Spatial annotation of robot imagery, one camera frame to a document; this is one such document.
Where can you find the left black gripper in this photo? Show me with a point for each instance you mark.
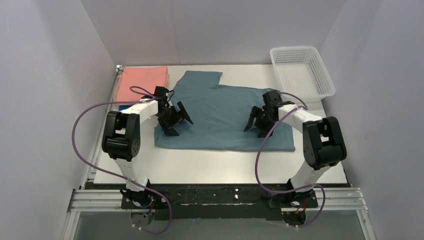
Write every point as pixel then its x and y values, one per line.
pixel 172 119

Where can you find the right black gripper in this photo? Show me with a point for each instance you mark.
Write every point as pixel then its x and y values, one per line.
pixel 260 119

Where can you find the blue-grey t shirt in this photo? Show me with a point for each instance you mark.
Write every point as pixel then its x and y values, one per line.
pixel 219 114

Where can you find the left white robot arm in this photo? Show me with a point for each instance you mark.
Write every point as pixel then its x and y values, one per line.
pixel 121 138

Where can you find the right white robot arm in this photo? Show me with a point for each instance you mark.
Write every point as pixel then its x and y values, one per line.
pixel 323 144

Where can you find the pink folded t shirt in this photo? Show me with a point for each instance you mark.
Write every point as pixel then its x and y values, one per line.
pixel 147 78

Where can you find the blue folded t shirt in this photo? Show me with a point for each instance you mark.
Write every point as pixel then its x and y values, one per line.
pixel 123 107

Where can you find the white plastic basket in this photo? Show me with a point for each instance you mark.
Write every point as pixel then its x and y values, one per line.
pixel 301 71

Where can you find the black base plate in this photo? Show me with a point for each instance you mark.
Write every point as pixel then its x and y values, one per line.
pixel 218 201

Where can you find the aluminium frame rail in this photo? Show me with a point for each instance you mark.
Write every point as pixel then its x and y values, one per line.
pixel 95 213

